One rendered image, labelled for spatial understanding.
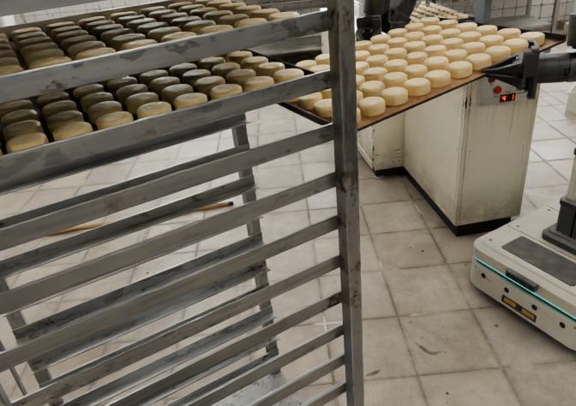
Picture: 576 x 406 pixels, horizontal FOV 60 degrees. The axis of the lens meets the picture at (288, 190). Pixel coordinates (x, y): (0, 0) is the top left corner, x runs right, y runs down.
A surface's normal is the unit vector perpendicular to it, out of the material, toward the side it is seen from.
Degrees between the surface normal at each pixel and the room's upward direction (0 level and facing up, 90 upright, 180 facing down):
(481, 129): 90
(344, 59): 90
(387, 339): 0
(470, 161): 90
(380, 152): 90
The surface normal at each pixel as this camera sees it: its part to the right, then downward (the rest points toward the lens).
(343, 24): 0.51, 0.37
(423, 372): -0.09, -0.87
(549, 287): -0.52, -0.58
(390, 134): 0.16, 0.46
